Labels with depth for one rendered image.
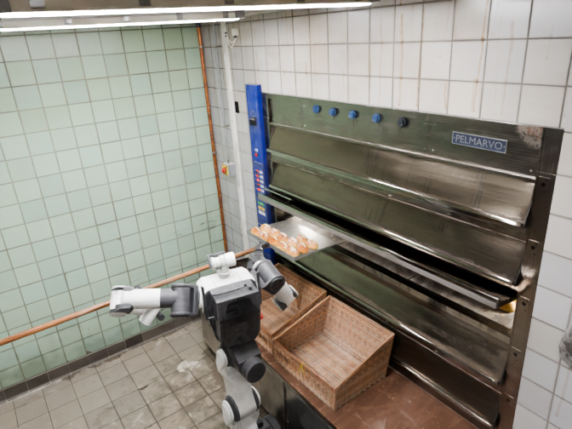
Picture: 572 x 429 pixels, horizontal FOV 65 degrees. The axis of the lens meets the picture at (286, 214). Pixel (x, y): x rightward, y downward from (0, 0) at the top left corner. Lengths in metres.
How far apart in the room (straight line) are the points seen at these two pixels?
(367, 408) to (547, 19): 1.97
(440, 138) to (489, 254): 0.55
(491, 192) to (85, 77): 2.73
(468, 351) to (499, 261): 0.53
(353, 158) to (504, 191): 0.86
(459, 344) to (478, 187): 0.81
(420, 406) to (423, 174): 1.24
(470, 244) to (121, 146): 2.59
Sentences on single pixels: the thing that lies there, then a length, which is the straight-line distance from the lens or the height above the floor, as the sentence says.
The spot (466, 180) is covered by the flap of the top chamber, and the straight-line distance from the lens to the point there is 2.10.
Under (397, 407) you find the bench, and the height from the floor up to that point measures 0.58.
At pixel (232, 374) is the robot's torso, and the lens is 2.47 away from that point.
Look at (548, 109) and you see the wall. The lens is 1.87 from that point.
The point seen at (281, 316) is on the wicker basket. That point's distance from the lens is 3.30.
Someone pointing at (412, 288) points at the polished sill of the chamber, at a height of 1.18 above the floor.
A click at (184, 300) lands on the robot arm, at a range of 2.13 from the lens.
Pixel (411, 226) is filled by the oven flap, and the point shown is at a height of 1.53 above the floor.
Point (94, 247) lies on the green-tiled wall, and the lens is 3.82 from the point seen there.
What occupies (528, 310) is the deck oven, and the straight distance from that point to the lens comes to 2.14.
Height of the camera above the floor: 2.47
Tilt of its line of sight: 22 degrees down
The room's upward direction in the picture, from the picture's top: 4 degrees counter-clockwise
